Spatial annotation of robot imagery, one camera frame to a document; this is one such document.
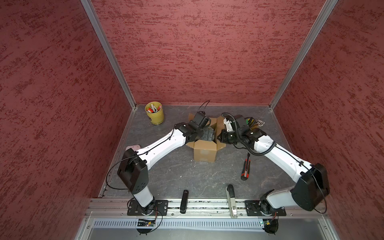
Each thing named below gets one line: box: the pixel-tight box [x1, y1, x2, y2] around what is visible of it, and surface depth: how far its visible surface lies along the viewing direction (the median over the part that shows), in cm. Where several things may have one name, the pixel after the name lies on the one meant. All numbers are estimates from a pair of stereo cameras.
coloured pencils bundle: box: [253, 119, 266, 128], surface depth 89 cm
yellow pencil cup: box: [244, 117, 255, 127], surface depth 100 cm
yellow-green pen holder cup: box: [145, 101, 165, 125], surface depth 103 cm
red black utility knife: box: [241, 152, 251, 181], surface depth 89 cm
